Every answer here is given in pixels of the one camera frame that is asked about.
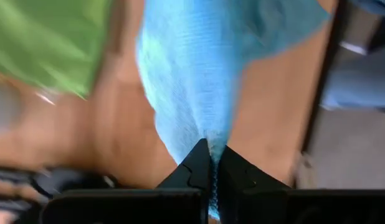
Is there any green microfiber towel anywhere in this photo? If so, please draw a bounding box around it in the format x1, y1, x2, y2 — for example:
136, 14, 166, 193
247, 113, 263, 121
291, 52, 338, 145
0, 0, 114, 100

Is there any black aluminium table frame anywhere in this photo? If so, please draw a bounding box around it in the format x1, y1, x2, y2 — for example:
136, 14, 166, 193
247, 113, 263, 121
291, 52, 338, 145
300, 0, 349, 154

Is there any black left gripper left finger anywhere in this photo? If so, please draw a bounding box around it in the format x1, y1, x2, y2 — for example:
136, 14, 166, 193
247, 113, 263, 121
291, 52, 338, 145
41, 138, 211, 224

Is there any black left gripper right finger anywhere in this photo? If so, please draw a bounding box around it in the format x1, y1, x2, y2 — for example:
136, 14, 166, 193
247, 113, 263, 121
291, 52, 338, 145
217, 144, 385, 224

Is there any blue microfiber towel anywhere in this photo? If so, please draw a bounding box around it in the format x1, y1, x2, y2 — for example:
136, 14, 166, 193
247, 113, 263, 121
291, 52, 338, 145
135, 0, 332, 220

